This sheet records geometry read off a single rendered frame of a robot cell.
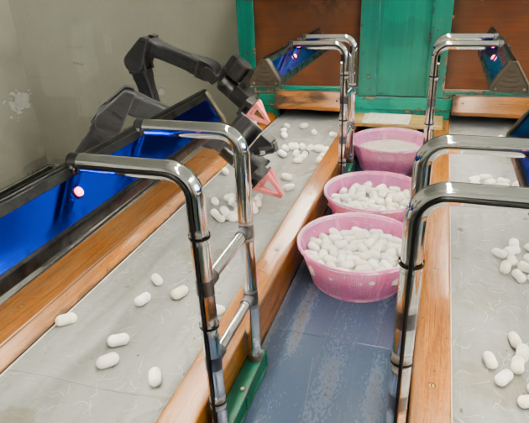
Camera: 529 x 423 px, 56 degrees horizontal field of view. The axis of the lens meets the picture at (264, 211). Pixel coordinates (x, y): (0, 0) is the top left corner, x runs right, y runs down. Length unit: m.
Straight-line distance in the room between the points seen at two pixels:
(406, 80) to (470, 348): 1.32
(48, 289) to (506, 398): 0.82
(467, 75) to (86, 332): 1.58
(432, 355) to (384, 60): 1.39
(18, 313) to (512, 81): 1.10
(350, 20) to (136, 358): 1.52
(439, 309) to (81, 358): 0.61
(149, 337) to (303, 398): 0.28
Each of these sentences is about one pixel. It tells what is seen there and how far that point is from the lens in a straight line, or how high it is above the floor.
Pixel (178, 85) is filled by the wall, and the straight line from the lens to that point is 3.14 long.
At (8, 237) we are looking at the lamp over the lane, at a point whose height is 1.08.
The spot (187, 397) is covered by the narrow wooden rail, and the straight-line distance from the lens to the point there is 0.77.
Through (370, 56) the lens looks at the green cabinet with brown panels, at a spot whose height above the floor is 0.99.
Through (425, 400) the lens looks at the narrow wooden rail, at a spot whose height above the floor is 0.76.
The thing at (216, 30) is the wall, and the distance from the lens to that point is 2.98.
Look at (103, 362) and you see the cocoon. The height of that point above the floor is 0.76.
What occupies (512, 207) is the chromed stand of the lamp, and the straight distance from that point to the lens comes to 0.50.
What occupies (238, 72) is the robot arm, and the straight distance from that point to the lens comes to 1.65.
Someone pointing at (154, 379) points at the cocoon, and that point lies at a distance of 0.81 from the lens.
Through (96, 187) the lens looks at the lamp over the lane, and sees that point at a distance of 0.65.
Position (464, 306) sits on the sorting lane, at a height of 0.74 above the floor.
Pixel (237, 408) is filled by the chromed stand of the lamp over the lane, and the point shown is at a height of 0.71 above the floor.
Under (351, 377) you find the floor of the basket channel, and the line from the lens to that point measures 0.91.
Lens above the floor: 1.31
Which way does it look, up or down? 26 degrees down
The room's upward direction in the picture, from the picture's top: 3 degrees counter-clockwise
